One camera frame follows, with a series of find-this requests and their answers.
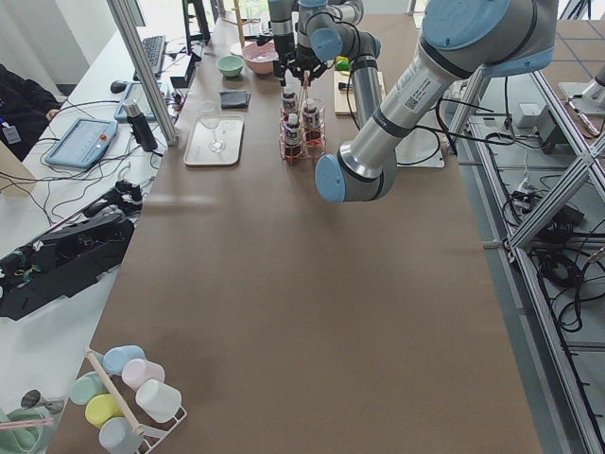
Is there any green cup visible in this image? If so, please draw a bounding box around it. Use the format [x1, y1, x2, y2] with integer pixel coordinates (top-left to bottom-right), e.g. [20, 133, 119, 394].
[69, 371, 107, 406]

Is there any blue teach pendant near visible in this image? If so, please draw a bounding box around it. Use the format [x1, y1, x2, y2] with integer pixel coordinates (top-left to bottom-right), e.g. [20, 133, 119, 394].
[44, 118, 118, 169]

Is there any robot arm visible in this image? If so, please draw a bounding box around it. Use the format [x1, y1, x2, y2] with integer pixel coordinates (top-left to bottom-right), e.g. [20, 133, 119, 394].
[268, 0, 383, 126]
[300, 1, 558, 202]

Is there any grey folded cloth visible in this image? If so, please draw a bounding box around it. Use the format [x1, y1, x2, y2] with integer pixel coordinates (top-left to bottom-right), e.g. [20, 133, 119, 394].
[220, 90, 251, 110]

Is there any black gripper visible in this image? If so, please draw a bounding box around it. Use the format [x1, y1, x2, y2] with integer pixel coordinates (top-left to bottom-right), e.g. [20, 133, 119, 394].
[272, 32, 296, 86]
[296, 43, 328, 80]

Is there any tea bottle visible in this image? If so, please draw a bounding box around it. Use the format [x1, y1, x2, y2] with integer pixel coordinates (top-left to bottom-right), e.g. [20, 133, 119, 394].
[282, 85, 299, 119]
[302, 98, 321, 142]
[283, 113, 303, 159]

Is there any clear wine glass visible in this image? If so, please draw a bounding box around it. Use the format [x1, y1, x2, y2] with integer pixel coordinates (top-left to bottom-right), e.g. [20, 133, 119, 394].
[199, 100, 225, 153]

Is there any blue teach pendant far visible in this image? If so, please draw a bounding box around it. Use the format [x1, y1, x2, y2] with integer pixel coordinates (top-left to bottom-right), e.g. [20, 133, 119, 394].
[113, 81, 155, 123]

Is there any aluminium frame post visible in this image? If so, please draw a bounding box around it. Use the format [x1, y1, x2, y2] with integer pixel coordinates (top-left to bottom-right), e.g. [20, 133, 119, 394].
[107, 0, 178, 146]

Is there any white cup rack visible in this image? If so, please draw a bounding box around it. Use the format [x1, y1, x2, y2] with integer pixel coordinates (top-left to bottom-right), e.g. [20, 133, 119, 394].
[85, 349, 188, 453]

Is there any green bowl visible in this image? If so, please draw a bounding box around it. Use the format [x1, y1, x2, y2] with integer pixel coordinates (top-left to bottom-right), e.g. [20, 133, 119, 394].
[216, 55, 244, 78]

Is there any grey cup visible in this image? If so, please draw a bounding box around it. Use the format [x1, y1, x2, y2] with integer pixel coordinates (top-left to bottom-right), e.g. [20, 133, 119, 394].
[98, 417, 143, 454]

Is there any black thermos bottle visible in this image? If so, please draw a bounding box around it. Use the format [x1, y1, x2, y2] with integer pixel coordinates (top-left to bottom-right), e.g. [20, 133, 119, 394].
[124, 98, 158, 152]

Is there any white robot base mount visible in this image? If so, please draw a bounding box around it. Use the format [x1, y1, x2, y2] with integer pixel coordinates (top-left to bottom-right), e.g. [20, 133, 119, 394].
[395, 129, 445, 168]

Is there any blue cup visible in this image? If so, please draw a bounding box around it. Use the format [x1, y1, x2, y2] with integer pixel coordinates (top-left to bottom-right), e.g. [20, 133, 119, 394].
[102, 344, 146, 375]

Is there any cream serving tray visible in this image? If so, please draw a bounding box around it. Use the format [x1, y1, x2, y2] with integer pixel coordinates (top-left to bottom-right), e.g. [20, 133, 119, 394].
[183, 113, 244, 167]

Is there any pink cup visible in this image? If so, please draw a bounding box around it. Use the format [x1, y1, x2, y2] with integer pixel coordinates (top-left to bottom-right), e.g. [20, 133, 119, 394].
[121, 358, 165, 391]

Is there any bamboo cutting board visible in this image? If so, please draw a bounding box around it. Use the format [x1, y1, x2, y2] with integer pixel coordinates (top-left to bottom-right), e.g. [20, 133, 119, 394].
[333, 71, 356, 116]

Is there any black computer mouse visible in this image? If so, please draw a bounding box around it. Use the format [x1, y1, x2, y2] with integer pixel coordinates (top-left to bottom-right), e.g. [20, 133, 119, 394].
[110, 80, 129, 94]

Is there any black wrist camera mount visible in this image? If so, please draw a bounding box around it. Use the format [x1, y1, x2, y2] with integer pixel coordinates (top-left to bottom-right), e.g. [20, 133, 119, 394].
[255, 28, 274, 46]

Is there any black keyboard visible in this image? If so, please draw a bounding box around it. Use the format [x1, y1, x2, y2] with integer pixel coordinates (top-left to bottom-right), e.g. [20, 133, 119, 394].
[141, 35, 166, 79]

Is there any white cup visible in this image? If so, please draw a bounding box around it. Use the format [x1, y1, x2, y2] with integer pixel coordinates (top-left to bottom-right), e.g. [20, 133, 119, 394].
[135, 379, 182, 423]

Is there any pink bowl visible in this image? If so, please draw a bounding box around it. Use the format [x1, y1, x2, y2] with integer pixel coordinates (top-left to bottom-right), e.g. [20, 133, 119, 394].
[242, 42, 279, 76]

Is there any steel jigger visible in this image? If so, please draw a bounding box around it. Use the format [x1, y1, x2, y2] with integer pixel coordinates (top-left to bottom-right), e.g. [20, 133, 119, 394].
[20, 389, 65, 414]

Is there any copper wire bottle basket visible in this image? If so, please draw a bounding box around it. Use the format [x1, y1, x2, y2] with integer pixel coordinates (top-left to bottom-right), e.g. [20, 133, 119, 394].
[279, 71, 327, 166]

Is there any grey power box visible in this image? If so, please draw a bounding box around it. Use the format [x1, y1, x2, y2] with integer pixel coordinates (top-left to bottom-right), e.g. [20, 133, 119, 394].
[512, 102, 568, 154]

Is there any seated person in black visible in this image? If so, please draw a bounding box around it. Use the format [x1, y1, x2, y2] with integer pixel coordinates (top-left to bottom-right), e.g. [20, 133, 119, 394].
[1, 65, 61, 162]

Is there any blue teach pendant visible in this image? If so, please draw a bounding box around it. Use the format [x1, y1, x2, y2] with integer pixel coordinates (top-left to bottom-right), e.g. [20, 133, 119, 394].
[44, 118, 118, 169]
[113, 81, 155, 123]

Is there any yellow cup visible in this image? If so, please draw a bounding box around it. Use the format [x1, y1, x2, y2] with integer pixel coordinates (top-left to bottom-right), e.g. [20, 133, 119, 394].
[85, 393, 124, 428]

